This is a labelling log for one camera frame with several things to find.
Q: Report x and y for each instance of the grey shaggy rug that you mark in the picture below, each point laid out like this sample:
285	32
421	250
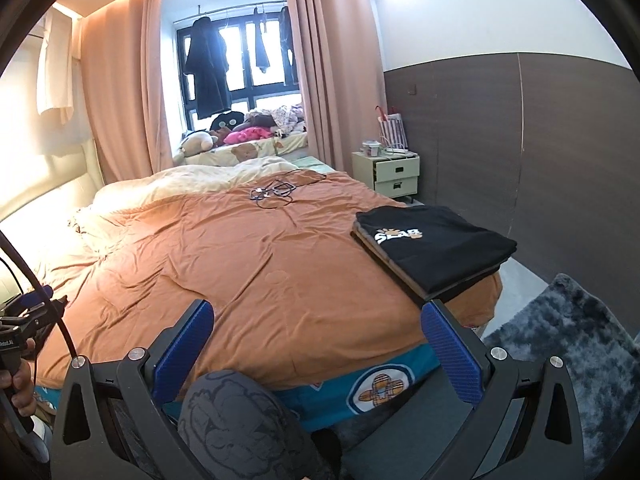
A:
601	357

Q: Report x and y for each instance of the person's grey patterned knee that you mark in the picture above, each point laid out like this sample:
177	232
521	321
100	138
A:
237	429

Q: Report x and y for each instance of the black t-shirt with print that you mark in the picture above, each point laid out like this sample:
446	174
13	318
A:
446	224

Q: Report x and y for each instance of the pink curtain of window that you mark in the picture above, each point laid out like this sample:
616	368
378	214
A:
123	89
340	68

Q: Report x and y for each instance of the black window frame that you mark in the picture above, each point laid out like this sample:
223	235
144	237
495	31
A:
262	65

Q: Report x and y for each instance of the pink curtain left of window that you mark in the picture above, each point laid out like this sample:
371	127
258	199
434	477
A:
123	89

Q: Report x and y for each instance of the orange duvet cover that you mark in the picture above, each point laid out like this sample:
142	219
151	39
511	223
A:
297	300

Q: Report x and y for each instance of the cream pillow and blanket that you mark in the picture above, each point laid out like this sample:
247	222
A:
214	171

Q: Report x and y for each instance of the striped bag on cabinet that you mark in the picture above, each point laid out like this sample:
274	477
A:
393	135

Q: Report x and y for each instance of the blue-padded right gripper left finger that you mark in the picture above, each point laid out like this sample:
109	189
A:
111	422

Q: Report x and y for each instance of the pink curtain right of window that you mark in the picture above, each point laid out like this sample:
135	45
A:
340	68

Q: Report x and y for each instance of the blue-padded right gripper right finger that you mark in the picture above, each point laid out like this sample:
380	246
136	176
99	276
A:
524	421

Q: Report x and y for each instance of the dark hanging coat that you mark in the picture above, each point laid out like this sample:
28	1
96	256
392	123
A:
207	63

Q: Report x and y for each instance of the person's left hand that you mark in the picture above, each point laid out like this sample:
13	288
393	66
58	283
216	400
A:
23	398

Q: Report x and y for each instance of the cream bedside drawer cabinet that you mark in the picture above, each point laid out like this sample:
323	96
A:
391	175

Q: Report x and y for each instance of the pile of plush toys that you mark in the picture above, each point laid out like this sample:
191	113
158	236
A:
235	128

